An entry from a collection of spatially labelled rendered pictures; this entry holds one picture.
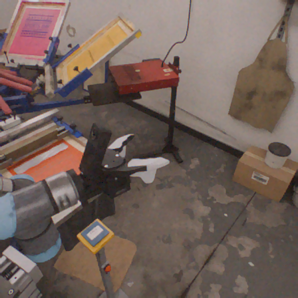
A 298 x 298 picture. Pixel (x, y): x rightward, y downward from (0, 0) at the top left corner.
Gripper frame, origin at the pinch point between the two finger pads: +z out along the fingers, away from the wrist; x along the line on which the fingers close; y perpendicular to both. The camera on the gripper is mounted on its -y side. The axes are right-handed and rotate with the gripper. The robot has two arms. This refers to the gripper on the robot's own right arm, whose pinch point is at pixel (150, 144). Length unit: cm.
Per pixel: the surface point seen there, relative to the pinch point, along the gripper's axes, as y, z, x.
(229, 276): 167, 75, -19
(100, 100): 52, 49, -158
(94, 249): 69, -15, -33
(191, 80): 68, 175, -173
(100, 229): 66, -8, -39
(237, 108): 85, 184, -110
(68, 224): 82, -19, -69
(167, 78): 39, 106, -132
